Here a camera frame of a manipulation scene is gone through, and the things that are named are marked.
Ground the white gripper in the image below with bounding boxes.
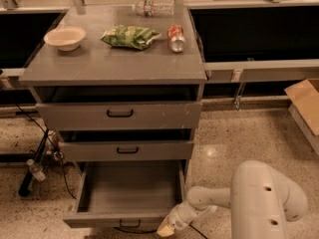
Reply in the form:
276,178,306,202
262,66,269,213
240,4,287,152
157,201,217,237

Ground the grey bottom drawer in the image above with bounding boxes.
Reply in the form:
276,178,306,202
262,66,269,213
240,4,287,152
64,160,184,228

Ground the grey drawer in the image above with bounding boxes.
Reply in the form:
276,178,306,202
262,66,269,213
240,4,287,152
36,102,202,130
60,141,194,161
64,160,184,228

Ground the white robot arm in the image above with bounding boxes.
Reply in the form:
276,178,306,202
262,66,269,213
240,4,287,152
158,160,308,239

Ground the grey middle drawer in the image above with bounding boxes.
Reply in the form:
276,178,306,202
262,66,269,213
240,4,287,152
60,141,194,161

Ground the grey top drawer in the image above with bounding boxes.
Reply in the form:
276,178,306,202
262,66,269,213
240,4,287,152
36,102,202,130

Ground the grey drawer cabinet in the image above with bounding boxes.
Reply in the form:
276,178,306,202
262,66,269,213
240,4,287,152
20,6,206,172

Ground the small bottle on floor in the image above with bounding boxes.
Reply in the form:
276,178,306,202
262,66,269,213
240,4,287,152
27,159,47,181

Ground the black stand leg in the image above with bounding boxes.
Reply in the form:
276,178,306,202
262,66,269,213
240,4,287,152
18,129,49,197

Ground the cardboard box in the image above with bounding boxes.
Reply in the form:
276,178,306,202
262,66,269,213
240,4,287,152
285,79,319,155

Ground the green chip bag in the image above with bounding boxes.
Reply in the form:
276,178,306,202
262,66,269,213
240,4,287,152
101,25,161,51

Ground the red soda can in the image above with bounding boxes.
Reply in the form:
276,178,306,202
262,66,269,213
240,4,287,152
167,24,185,53

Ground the beige bowl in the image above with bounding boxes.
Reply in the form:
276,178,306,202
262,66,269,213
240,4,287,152
44,26,86,51

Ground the clear plastic water bottle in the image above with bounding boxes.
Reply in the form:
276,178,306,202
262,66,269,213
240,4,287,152
132,0,174,17

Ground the black floor cable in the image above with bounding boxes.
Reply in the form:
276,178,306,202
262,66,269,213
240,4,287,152
13,102,209,239

